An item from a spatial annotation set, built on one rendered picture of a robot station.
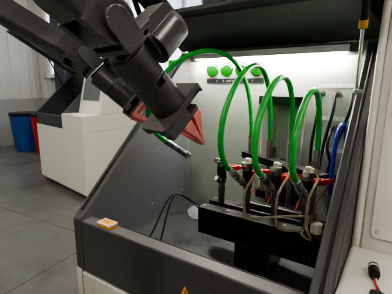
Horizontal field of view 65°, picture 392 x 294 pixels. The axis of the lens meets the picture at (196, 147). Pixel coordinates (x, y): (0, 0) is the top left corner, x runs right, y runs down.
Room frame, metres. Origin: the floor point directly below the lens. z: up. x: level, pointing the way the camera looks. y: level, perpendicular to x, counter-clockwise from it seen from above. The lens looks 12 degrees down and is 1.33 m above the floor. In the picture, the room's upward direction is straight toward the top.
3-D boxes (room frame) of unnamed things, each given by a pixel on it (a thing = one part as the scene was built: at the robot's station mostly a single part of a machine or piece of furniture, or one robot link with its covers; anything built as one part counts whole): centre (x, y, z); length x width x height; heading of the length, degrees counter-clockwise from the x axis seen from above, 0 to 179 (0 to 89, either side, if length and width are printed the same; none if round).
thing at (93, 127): (3.98, 1.52, 1.00); 1.30 x 1.09 x 1.99; 47
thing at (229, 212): (0.79, -0.17, 0.91); 0.34 x 0.10 x 0.15; 56
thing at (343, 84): (0.94, -0.42, 1.20); 0.13 x 0.03 x 0.31; 56
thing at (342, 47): (1.07, -0.22, 1.43); 0.54 x 0.03 x 0.02; 56
